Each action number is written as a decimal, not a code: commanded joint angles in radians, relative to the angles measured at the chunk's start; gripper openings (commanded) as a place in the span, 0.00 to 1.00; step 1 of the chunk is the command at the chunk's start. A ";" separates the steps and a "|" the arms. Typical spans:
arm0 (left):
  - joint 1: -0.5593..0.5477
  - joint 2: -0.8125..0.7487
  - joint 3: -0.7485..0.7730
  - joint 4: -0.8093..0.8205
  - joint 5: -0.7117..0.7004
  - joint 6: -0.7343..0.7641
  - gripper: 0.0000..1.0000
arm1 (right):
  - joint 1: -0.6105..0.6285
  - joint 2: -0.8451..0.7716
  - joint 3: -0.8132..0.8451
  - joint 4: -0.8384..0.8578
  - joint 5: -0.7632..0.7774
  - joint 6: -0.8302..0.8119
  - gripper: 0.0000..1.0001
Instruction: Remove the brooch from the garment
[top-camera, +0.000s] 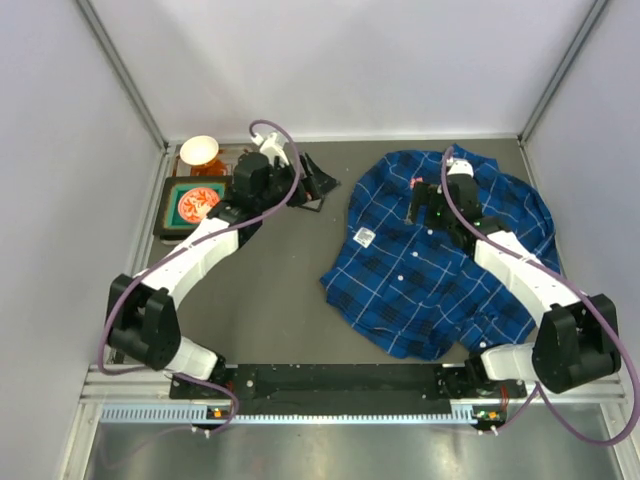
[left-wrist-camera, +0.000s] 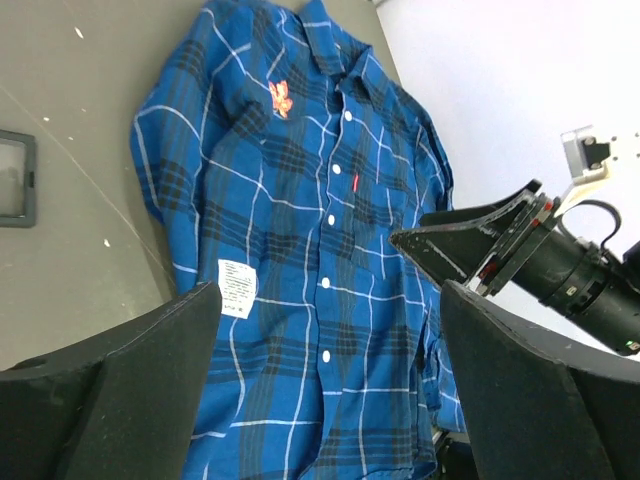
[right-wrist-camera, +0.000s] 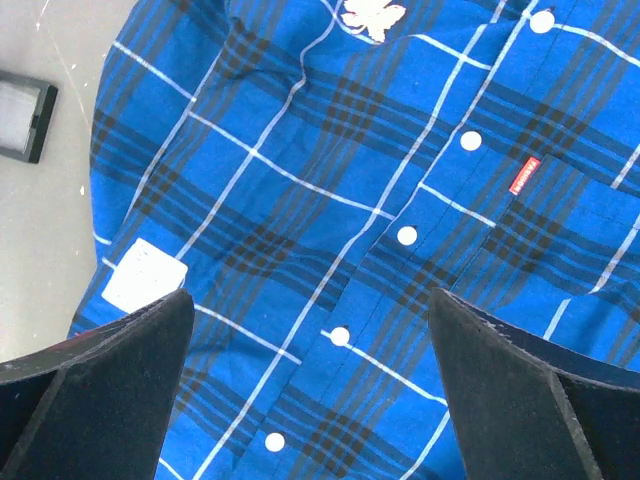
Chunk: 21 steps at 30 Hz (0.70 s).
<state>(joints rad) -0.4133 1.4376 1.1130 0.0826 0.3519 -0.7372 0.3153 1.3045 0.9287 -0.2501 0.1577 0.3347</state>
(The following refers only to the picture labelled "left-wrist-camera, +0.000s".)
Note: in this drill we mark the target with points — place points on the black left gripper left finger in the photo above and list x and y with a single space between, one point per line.
121 404

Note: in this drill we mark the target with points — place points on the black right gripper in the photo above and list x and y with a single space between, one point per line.
516 239

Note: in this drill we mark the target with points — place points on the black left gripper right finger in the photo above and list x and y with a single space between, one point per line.
537 404

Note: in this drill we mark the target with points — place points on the blue plaid button shirt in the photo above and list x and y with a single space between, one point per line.
329 361

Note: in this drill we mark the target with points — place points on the red maple leaf brooch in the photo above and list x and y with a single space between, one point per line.
281 101

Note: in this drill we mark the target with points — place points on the small black open box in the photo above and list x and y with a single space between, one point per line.
18 180

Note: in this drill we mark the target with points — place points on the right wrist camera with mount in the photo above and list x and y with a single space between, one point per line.
590 153

